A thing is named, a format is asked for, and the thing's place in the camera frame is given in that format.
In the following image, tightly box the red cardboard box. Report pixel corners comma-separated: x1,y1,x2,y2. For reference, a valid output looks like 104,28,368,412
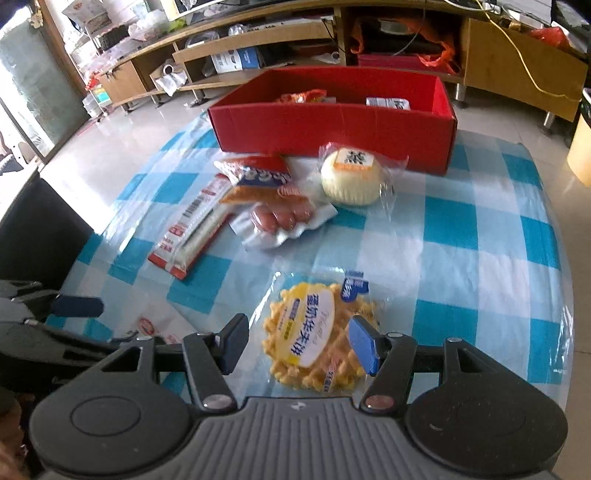
208,66,457,175

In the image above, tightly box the sausage vacuum pack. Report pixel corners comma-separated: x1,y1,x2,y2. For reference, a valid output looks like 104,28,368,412
230,199,338,250

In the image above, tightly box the person's left hand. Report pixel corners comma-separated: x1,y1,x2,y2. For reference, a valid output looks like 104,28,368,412
0,400,27,480

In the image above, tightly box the blue white carton box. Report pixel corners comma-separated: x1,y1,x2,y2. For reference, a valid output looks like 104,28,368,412
211,47,262,74

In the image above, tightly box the yellow waffle package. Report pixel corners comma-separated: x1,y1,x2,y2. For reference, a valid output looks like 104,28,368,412
259,269,388,395

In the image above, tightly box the silver Kaprons wafer package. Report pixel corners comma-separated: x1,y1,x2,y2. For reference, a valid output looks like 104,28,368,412
366,97,411,110

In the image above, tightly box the black chair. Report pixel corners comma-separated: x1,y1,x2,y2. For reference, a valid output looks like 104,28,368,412
1,174,93,290

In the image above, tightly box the large white bread package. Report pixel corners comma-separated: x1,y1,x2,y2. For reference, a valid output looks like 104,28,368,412
113,299,196,344

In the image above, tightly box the cream trash bin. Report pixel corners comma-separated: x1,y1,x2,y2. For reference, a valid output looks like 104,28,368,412
567,88,591,187

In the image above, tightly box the long red white snack pack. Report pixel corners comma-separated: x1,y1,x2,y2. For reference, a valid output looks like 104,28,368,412
148,174,232,280

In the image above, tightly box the white wire rack shelf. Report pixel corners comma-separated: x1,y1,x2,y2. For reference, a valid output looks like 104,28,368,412
62,1,128,121

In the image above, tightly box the round steamed cake package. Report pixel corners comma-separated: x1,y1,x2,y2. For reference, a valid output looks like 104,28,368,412
318,142,409,217

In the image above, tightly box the orange plastic bag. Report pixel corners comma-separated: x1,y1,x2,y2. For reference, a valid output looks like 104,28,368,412
349,17,462,76

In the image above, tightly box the wooden TV cabinet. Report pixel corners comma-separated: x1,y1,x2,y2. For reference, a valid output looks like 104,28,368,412
99,1,590,121

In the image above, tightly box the orange blue snack bag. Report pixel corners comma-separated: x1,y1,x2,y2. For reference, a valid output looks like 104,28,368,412
214,155,305,205

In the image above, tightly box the yellow cable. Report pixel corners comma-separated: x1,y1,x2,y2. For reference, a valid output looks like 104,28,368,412
469,0,582,103

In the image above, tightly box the red peanut snack bag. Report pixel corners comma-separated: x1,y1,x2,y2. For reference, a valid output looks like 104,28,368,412
276,89,327,104

